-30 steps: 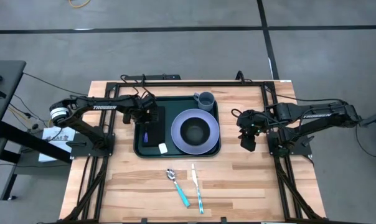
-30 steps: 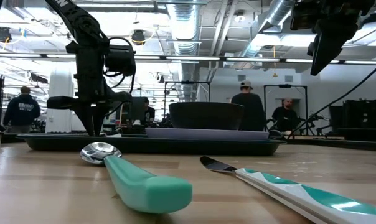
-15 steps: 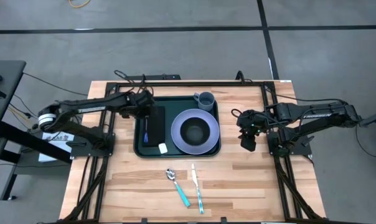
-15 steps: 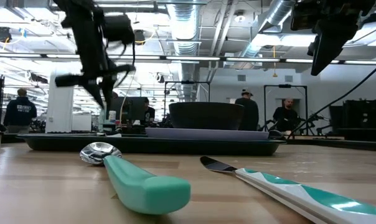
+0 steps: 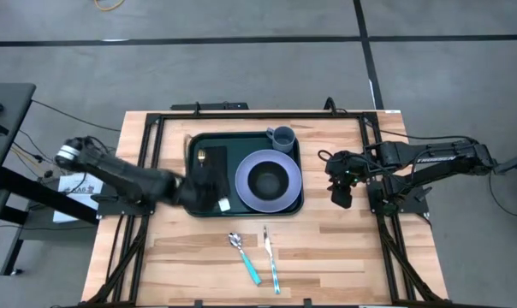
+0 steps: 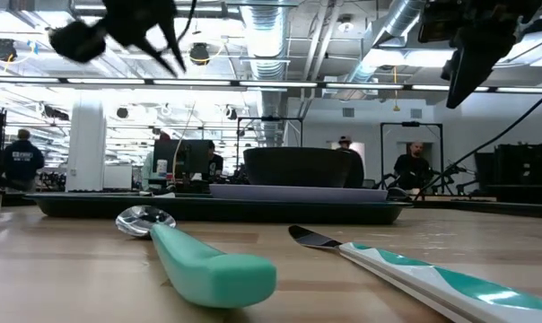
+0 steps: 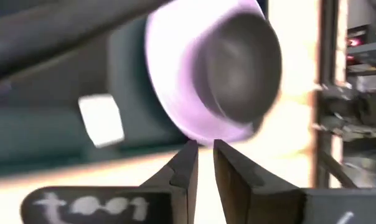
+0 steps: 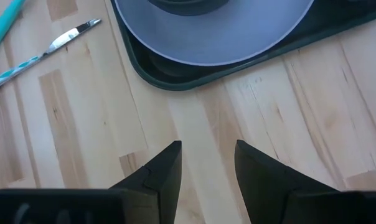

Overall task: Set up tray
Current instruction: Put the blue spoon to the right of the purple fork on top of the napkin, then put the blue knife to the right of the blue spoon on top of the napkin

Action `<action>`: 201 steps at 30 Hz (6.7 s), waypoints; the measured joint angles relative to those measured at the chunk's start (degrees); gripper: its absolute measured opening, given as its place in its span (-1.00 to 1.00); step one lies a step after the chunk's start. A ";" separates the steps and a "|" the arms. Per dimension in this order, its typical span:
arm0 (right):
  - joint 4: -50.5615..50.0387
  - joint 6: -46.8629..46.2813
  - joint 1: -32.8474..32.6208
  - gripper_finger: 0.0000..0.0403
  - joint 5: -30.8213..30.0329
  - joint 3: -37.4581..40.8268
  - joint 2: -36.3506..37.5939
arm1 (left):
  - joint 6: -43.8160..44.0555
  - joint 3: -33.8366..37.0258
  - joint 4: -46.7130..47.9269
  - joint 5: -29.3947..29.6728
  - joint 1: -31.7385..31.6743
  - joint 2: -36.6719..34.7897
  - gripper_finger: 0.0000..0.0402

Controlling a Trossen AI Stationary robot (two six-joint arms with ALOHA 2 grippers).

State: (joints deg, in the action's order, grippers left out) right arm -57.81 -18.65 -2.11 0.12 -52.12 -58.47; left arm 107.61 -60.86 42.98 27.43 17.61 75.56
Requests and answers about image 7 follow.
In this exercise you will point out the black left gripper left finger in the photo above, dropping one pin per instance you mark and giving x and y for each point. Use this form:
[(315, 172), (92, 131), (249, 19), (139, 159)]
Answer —
[(163, 202)]

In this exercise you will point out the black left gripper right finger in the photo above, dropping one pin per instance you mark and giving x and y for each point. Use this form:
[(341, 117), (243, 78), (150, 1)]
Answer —
[(253, 202)]

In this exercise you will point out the small white packet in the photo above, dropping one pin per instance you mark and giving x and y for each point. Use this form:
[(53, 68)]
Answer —
[(101, 119)]

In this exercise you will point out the black bowl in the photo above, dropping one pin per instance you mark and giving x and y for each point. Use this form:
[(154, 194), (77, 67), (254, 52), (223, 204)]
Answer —
[(237, 68)]

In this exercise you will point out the lilac plate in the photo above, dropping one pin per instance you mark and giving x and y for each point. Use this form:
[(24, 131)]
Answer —
[(169, 62)]

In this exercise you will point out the dark green serving tray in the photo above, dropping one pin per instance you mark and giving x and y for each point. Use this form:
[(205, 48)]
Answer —
[(129, 62)]

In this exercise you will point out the background shelving unit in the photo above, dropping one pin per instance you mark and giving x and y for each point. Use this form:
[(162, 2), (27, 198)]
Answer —
[(365, 56)]

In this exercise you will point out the black aluminium frame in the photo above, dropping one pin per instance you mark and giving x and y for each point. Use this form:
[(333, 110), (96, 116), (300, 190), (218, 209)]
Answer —
[(323, 46)]

